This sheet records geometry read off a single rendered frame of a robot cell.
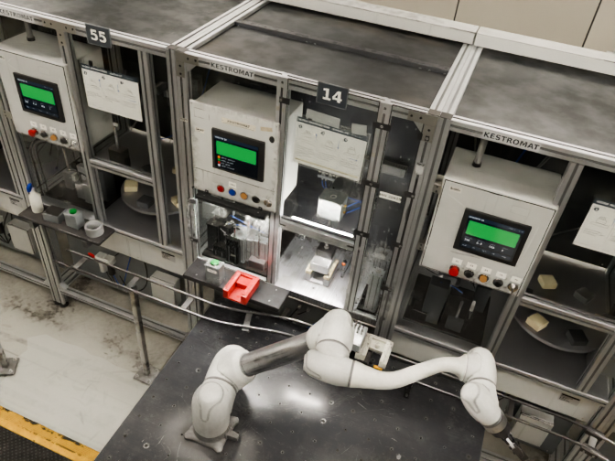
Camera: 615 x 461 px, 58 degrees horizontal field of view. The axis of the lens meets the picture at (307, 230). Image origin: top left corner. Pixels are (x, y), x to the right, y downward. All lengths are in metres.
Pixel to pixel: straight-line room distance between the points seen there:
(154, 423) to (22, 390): 1.31
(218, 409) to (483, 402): 1.04
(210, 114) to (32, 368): 2.11
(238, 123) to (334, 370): 1.08
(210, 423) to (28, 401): 1.56
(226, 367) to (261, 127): 1.03
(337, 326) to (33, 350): 2.33
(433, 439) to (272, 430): 0.72
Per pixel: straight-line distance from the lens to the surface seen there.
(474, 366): 2.19
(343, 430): 2.66
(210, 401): 2.39
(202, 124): 2.49
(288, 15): 2.94
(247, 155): 2.42
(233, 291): 2.81
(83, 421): 3.57
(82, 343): 3.92
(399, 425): 2.72
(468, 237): 2.28
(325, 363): 2.07
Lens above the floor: 2.94
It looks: 39 degrees down
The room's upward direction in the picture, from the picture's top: 6 degrees clockwise
